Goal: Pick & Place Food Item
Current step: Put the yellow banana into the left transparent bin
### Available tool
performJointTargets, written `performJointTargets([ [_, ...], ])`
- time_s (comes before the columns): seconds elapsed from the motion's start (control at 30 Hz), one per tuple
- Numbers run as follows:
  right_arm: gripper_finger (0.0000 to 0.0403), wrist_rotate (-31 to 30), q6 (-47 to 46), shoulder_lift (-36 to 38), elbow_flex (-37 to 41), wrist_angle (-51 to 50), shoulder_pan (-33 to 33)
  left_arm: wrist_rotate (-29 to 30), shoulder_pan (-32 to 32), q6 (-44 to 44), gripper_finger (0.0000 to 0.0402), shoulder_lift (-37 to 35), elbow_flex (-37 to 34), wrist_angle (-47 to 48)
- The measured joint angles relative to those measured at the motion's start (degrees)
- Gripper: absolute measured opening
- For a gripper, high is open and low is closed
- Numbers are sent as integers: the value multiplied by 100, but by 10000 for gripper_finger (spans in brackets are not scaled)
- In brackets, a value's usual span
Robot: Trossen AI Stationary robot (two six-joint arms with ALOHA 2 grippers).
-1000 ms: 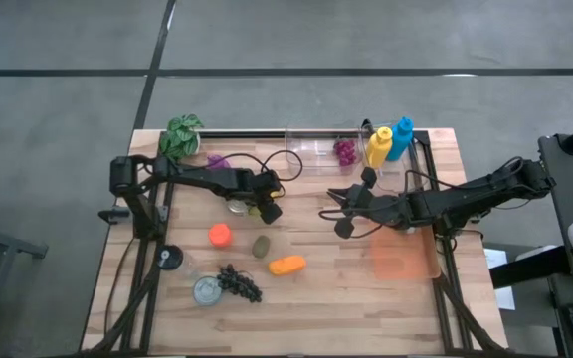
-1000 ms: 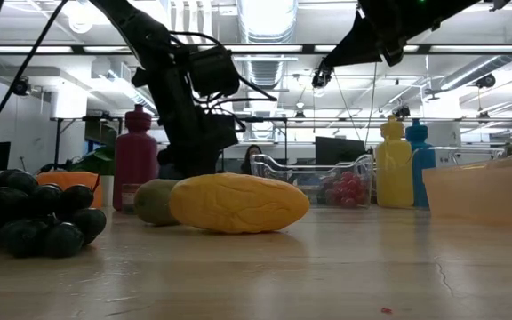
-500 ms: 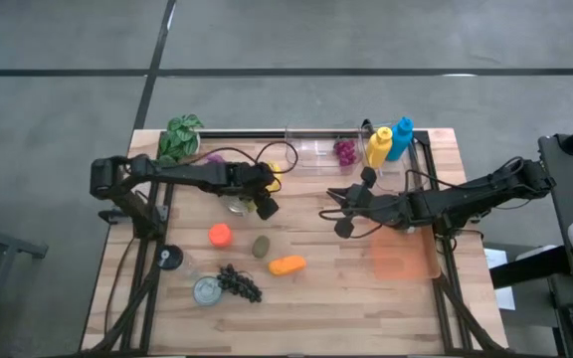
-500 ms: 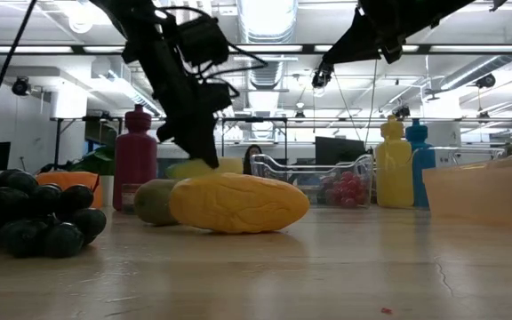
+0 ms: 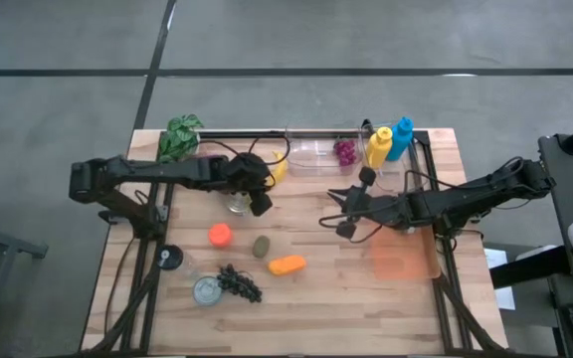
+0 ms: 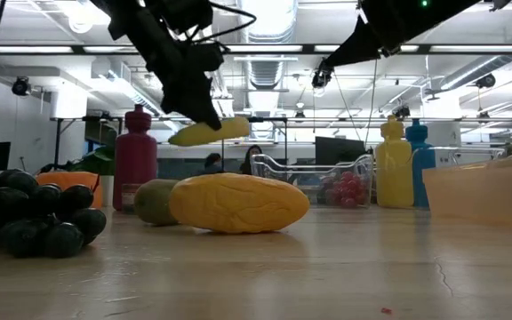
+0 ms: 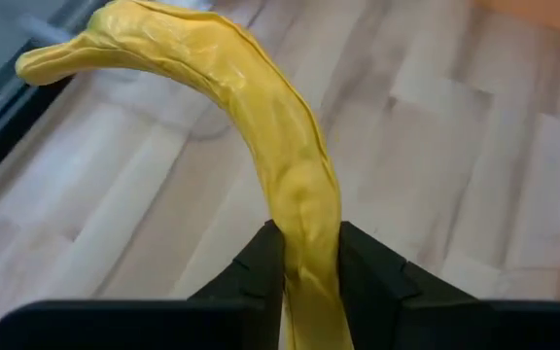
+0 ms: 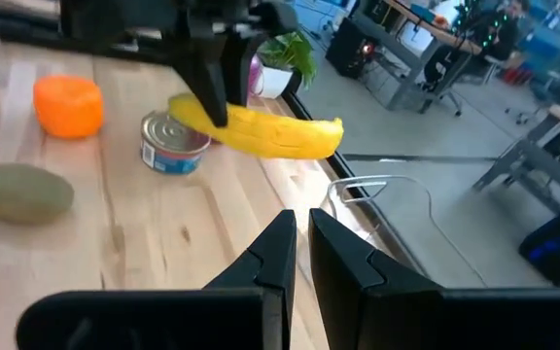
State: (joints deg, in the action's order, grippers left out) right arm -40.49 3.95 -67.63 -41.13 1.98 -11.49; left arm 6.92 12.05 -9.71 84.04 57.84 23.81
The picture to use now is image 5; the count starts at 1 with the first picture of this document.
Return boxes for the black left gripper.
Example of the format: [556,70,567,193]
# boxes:
[224,151,274,218]

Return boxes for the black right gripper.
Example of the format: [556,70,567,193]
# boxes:
[327,167,402,240]

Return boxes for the yellow toy banana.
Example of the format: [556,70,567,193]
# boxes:
[270,151,289,186]

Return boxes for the silver tin can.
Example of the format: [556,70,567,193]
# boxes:
[225,191,254,217]
[193,275,224,307]

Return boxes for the red toy grapes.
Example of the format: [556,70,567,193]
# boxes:
[332,138,358,168]

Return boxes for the yellow plastic bottle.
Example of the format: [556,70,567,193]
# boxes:
[365,126,394,170]

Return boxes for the brown toy kiwi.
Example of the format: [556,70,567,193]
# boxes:
[251,235,272,260]

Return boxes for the blue plastic bottle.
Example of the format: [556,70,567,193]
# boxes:
[385,116,415,162]

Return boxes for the orange toy fruit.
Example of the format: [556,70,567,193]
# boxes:
[268,255,307,277]

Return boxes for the clear plastic bin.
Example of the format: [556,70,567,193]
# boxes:
[359,121,430,195]
[285,127,365,178]

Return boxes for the orange round container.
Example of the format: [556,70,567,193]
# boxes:
[208,223,234,249]

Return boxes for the potted green plant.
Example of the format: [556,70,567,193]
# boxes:
[158,113,206,163]

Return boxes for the orange translucent bin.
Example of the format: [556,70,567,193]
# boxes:
[368,223,441,280]

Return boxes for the black toy grapes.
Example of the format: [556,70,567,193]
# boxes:
[215,263,264,304]

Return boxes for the white paper sheet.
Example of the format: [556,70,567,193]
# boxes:
[482,247,516,312]

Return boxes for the black desk beam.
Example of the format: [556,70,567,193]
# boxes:
[488,242,573,290]

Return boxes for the grey metal stand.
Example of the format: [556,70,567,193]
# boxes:
[0,217,49,358]

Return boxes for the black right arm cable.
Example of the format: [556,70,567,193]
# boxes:
[317,156,525,245]

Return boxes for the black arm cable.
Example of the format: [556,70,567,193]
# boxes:
[197,134,292,193]
[317,156,525,245]

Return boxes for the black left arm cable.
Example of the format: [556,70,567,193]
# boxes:
[197,134,292,193]

